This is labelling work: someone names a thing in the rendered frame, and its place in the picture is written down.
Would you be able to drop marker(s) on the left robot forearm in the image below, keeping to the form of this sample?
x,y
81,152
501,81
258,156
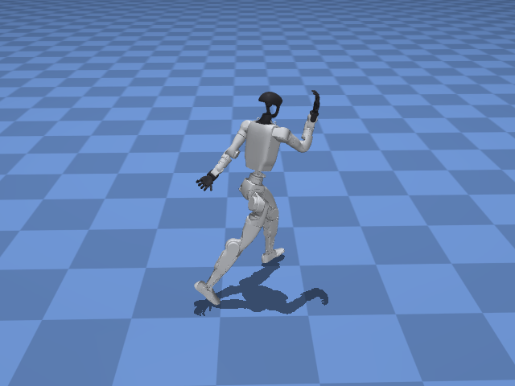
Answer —
x,y
224,161

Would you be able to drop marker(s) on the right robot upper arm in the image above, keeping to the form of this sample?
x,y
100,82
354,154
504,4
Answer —
x,y
284,135

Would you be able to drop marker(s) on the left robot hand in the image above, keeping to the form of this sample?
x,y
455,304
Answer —
x,y
207,181

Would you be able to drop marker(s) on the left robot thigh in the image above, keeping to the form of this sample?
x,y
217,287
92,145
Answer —
x,y
273,210

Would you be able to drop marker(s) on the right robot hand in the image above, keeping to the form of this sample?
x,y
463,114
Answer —
x,y
314,113

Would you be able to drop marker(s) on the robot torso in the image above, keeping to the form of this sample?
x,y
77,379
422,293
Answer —
x,y
261,150

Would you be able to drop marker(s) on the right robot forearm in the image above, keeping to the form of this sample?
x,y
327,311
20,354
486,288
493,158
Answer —
x,y
307,132

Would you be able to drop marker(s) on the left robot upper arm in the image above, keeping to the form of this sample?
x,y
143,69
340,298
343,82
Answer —
x,y
233,150

